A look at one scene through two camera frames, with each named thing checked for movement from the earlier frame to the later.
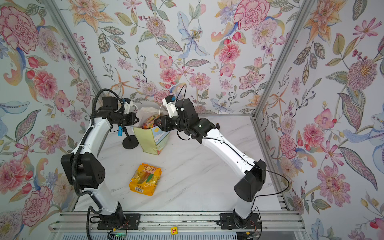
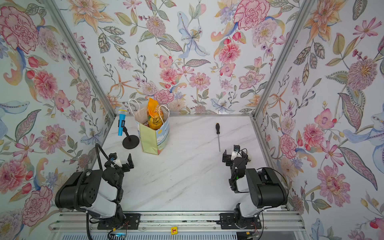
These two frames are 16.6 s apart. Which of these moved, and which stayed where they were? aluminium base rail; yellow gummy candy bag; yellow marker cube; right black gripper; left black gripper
Moved: left black gripper; right black gripper; yellow gummy candy bag
Stayed: aluminium base rail; yellow marker cube
